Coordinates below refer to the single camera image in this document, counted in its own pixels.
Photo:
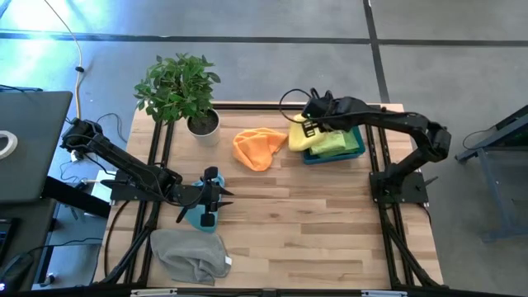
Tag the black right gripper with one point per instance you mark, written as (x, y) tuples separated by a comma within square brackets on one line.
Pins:
[(323, 109)]

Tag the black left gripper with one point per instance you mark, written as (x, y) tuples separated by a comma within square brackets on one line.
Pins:
[(194, 194)]

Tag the yellow microfiber towel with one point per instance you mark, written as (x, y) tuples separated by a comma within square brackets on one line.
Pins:
[(299, 140)]

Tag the green microfiber towel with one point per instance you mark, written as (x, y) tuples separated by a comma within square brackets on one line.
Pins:
[(330, 142), (352, 142)]

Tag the teal microfiber towel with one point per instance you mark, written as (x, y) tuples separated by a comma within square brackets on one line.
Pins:
[(196, 214)]

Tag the orange microfiber towel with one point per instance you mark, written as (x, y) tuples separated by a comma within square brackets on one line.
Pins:
[(257, 148)]

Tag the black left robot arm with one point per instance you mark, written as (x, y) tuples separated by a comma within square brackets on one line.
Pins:
[(123, 161)]

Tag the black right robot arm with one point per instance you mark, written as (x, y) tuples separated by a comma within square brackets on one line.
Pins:
[(396, 119)]

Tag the grey microfiber towel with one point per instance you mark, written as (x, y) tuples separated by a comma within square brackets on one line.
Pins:
[(185, 255)]

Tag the blue plastic bin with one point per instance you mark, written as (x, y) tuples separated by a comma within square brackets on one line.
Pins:
[(354, 156)]

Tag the white plant pot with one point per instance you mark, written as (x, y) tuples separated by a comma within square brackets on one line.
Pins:
[(204, 132)]

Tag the green potted plant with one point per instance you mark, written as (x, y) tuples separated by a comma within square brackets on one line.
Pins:
[(177, 86)]

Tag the white power box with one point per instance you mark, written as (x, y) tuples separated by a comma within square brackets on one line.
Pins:
[(101, 187)]

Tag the blue-grey metal cart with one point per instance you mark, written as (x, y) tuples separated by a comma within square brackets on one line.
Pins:
[(495, 165)]

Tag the black side desk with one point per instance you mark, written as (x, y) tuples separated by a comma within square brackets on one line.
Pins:
[(24, 231)]

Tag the white tape roll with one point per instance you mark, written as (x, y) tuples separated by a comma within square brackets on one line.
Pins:
[(14, 144)]

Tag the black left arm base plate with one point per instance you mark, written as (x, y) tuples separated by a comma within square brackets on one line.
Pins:
[(119, 194)]

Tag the silver metal bracket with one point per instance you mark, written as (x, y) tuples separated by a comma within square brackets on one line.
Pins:
[(383, 293), (152, 292)]

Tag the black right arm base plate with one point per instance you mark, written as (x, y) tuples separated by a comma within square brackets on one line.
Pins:
[(412, 189)]

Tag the black aluminium table frame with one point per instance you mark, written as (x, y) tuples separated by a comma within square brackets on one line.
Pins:
[(387, 247)]

